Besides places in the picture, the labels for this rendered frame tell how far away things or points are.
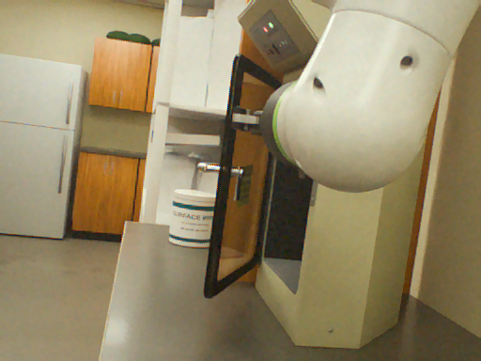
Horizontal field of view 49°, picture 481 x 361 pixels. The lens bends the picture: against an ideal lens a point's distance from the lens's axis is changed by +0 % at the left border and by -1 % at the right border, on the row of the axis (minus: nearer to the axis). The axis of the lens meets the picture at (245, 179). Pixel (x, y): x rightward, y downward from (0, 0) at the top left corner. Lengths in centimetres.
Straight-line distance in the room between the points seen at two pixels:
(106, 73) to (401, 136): 572
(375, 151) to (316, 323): 55
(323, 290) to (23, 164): 510
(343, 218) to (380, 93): 50
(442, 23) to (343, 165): 12
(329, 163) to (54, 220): 549
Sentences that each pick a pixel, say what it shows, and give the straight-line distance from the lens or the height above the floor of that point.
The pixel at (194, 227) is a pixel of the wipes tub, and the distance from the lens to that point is 151.
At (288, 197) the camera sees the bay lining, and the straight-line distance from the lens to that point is 113.
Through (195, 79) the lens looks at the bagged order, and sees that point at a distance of 221.
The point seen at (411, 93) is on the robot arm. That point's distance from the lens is 40.
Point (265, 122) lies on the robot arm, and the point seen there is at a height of 127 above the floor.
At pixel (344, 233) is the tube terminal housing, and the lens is 87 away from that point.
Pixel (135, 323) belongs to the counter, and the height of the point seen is 94.
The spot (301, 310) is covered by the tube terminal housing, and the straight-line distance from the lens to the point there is 88.
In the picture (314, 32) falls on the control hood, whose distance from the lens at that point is 85.
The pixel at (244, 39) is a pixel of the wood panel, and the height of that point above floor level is 147.
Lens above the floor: 125
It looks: 4 degrees down
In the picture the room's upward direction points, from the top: 8 degrees clockwise
